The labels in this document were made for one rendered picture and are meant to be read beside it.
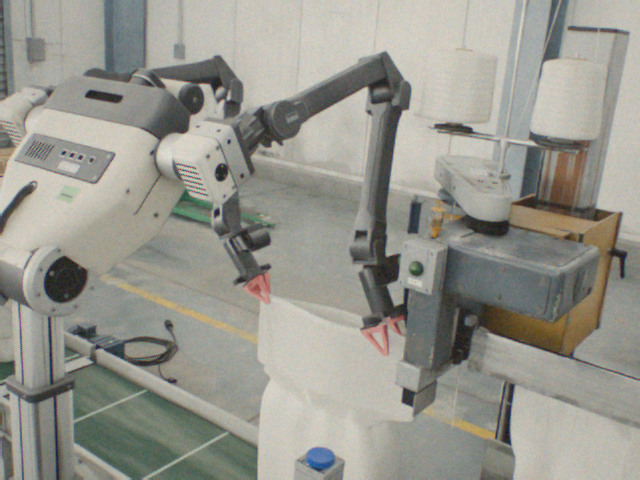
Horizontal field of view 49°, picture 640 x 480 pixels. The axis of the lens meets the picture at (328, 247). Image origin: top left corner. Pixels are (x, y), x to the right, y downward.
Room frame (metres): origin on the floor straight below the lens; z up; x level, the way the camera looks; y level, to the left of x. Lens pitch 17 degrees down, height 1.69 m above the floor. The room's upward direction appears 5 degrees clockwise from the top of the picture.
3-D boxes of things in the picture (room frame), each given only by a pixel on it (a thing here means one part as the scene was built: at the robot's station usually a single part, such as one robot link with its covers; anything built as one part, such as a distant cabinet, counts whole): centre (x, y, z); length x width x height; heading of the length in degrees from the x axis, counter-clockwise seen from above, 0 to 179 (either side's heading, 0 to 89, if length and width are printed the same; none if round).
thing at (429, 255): (1.28, -0.18, 1.29); 0.08 x 0.05 x 0.09; 55
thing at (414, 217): (1.81, -0.25, 1.25); 0.10 x 0.08 x 0.12; 170
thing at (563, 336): (1.63, -0.53, 1.18); 0.34 x 0.25 x 0.31; 145
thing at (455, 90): (1.67, -0.27, 1.61); 0.17 x 0.17 x 0.17
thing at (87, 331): (2.73, 0.99, 0.35); 0.30 x 0.15 x 0.15; 55
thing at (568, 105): (1.52, -0.48, 1.61); 0.15 x 0.14 x 0.17; 55
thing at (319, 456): (1.28, -0.02, 0.84); 0.06 x 0.06 x 0.02
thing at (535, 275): (1.34, -0.36, 1.21); 0.30 x 0.25 x 0.30; 55
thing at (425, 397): (1.33, -0.21, 0.98); 0.09 x 0.05 x 0.05; 145
